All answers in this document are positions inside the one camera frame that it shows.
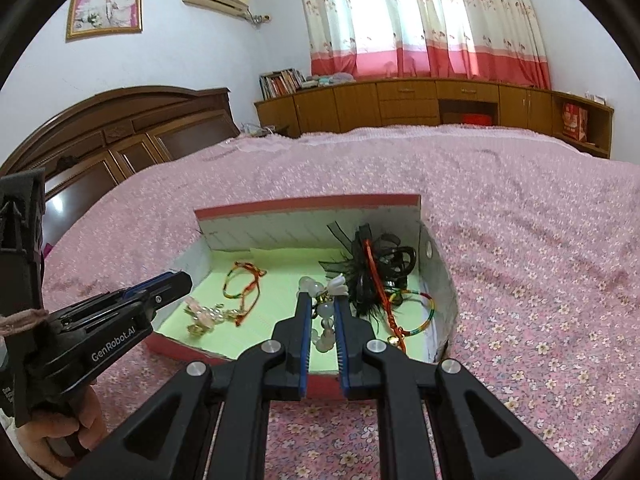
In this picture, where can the gold pearl hair clip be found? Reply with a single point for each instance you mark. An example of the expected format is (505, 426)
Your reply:
(216, 315)

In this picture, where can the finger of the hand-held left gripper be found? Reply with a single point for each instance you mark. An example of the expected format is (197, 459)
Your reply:
(167, 290)

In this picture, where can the folded clothes pile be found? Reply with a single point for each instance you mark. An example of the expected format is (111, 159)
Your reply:
(325, 80)

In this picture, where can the row of books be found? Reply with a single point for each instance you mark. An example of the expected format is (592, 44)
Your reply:
(280, 82)

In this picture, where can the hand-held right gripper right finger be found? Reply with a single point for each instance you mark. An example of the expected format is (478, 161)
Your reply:
(342, 340)

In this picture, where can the red gift box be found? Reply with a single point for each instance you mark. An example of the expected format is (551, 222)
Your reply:
(575, 120)

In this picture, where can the pink floral bed sheet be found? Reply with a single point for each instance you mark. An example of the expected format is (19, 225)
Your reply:
(525, 240)

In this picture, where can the black feather hair clip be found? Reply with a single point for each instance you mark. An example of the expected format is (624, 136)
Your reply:
(360, 270)

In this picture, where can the pink and white curtain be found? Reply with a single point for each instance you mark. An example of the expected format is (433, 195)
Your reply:
(425, 20)

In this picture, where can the dark wooden headboard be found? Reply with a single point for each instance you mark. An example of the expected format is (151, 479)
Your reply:
(125, 130)

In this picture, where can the long wooden cabinet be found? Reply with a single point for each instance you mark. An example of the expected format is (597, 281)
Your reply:
(400, 95)

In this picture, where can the person's left hand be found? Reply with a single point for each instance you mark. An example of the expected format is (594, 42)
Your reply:
(50, 445)

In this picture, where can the pink cardboard box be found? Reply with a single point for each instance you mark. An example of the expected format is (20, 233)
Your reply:
(310, 205)

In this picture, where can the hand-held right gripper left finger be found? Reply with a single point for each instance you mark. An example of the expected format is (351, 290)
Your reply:
(301, 340)

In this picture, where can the white bead flower hairpin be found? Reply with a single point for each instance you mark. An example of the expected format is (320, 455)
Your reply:
(325, 310)

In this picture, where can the framed wedding photo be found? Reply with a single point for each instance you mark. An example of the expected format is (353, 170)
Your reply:
(105, 0)

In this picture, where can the red item in cabinet niche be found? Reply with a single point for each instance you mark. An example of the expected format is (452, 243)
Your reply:
(475, 119)

